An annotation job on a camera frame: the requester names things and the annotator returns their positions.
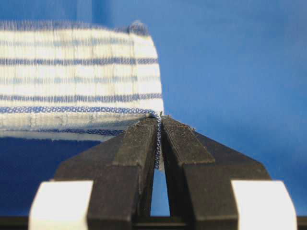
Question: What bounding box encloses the blue table cover cloth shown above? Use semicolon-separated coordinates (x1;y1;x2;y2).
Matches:
0;0;307;216

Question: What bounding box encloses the white blue striped towel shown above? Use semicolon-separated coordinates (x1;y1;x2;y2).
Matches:
0;20;166;173

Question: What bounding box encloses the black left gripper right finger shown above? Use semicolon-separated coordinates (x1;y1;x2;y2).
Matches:
162;116;270;230

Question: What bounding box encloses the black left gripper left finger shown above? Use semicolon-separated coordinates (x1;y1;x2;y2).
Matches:
54;118;157;230

